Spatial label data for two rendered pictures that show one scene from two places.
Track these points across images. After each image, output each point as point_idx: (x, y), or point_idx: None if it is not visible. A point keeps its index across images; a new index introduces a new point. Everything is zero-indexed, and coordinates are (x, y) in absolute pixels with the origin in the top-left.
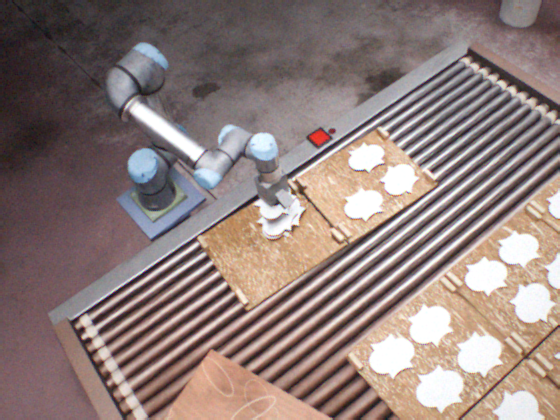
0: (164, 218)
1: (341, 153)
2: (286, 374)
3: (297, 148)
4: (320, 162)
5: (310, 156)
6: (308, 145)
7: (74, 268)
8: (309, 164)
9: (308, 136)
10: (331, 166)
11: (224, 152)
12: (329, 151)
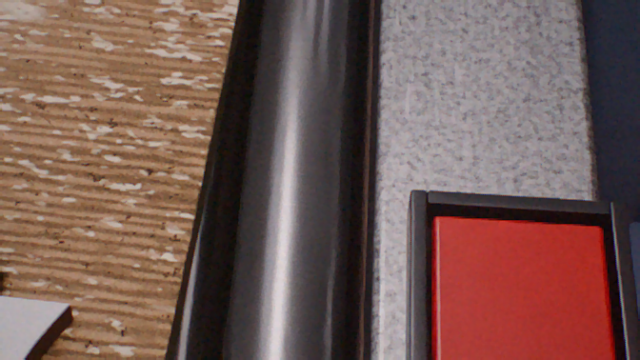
0: None
1: (140, 273)
2: None
3: (564, 101)
4: (263, 130)
5: (391, 116)
6: (524, 188)
7: None
8: (314, 45)
9: (610, 222)
10: (102, 102)
11: None
12: (293, 257)
